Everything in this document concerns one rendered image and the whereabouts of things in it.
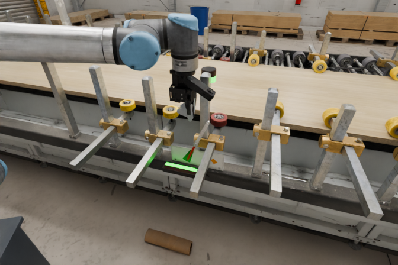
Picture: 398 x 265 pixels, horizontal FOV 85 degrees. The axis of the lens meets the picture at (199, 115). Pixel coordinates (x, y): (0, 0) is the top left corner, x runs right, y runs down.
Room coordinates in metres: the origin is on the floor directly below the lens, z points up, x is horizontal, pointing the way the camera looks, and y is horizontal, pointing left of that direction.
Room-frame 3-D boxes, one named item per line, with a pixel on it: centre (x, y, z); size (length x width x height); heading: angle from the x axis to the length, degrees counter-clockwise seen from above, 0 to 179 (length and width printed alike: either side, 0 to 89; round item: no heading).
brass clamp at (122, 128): (0.90, 0.43, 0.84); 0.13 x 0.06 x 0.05; 74
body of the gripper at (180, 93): (0.71, 0.05, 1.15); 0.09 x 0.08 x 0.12; 74
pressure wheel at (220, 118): (0.87, -0.10, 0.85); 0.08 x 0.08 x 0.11
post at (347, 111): (0.63, -0.51, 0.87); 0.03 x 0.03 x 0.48; 74
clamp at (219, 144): (0.77, -0.05, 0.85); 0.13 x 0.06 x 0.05; 74
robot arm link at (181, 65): (0.71, 0.05, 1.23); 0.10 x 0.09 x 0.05; 164
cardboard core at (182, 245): (0.73, 0.20, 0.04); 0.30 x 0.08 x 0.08; 74
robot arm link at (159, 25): (0.68, 0.16, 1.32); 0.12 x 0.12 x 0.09; 9
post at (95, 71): (0.91, 0.45, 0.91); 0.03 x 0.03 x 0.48; 74
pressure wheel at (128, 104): (1.01, 0.38, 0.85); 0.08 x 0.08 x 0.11
